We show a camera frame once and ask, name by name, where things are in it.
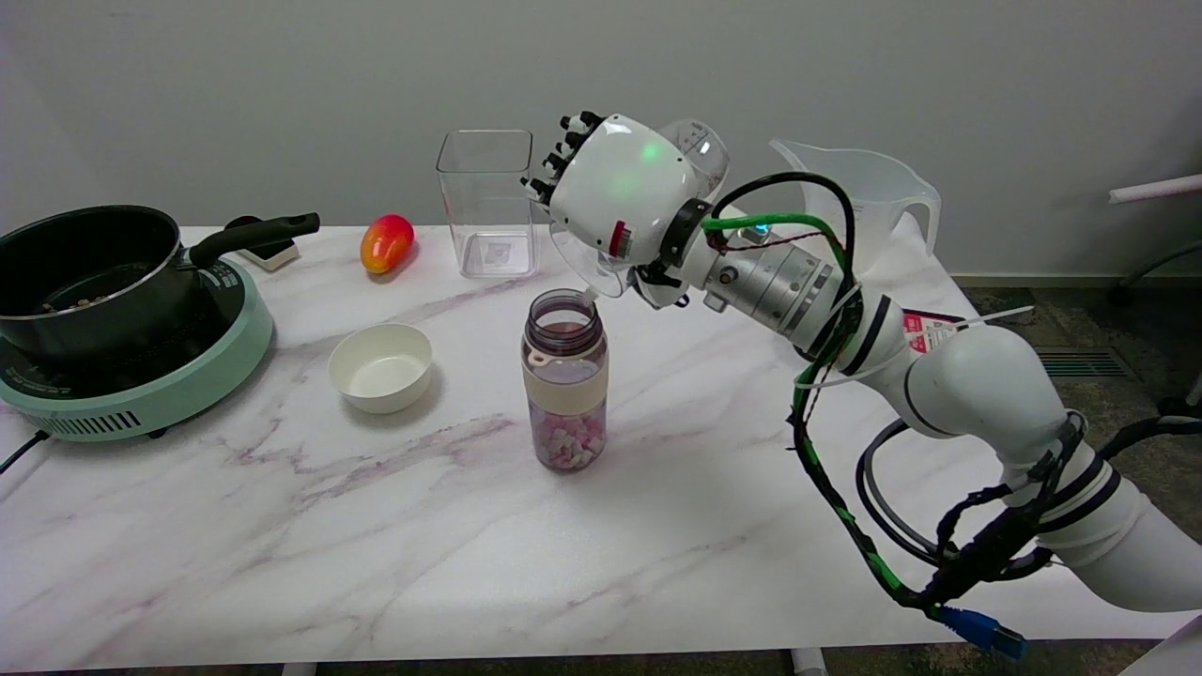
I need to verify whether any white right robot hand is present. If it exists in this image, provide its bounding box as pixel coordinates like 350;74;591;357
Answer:
521;110;717;311

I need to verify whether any small clear measuring cup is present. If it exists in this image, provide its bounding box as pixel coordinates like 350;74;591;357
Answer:
549;119;732;306

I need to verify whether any tinted bottle with beige band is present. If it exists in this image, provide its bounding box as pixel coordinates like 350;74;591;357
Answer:
522;288;609;472

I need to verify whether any large translucent measuring jug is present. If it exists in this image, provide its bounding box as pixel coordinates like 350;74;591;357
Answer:
770;139;942;283

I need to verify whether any clear square plastic container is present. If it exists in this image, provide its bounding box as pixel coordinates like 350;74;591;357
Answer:
436;130;539;280

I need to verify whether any red orange mango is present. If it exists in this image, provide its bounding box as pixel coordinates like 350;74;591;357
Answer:
361;214;416;275

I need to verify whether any white bowl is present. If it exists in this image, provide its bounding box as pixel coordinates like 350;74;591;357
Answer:
328;323;435;415

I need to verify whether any black device with pink label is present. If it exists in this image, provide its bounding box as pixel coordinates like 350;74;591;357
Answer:
901;310;970;356

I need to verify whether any white block with black top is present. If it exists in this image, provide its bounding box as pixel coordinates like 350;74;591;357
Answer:
225;216;301;273

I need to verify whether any green induction cooker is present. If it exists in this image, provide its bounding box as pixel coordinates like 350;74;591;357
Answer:
0;255;275;442

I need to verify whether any floor vent grille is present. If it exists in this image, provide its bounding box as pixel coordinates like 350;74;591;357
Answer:
1028;347;1128;378

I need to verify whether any white rod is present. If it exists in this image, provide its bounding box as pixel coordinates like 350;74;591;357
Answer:
1108;175;1202;205

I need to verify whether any dark chair base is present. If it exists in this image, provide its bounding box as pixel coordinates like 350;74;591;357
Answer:
1117;242;1202;421

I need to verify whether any green robot cable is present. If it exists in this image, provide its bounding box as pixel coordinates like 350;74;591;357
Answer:
701;213;940;611

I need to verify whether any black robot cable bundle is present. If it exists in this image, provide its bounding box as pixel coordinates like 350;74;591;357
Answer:
714;172;1202;611

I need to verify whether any black pot with handle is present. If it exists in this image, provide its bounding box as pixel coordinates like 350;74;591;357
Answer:
0;205;321;365

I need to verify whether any blue cable connector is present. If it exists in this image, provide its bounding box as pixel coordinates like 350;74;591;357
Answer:
939;606;1030;661

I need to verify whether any black cooker power cord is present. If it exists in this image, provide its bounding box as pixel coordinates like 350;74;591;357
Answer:
0;430;48;475

